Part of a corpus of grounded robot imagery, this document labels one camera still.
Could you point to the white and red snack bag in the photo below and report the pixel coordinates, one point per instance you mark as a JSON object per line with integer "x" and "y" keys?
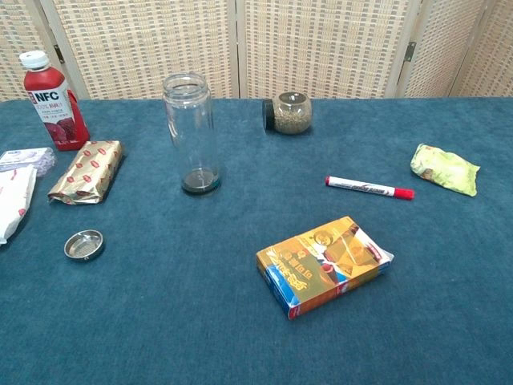
{"x": 12, "y": 200}

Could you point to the woven folding screen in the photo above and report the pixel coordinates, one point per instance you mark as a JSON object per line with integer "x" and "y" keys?
{"x": 320, "y": 44}

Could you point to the red whiteboard marker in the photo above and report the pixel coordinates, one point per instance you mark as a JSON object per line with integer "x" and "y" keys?
{"x": 368, "y": 187}

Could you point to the small clear plastic packet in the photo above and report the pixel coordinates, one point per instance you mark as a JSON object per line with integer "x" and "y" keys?
{"x": 28, "y": 158}

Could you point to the blue table cloth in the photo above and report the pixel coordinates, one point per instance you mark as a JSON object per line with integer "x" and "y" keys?
{"x": 200, "y": 301}

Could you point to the tall clear glass jar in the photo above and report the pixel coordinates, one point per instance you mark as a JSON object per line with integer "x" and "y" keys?
{"x": 191, "y": 132}

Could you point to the red NFC juice bottle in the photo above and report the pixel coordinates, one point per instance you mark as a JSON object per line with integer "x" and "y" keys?
{"x": 52, "y": 104}

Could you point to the gold foil snack packet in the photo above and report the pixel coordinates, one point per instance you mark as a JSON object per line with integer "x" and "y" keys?
{"x": 88, "y": 171}

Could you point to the orange and blue carton box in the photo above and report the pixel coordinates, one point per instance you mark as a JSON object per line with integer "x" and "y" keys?
{"x": 320, "y": 264}

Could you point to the glass jar with black lid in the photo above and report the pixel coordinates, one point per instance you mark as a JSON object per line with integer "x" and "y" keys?
{"x": 290, "y": 114}

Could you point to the round metal strainer lid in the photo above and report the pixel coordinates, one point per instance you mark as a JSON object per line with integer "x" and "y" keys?
{"x": 84, "y": 245}

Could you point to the crumpled green snack bag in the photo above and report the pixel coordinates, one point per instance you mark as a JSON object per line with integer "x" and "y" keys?
{"x": 445, "y": 169}

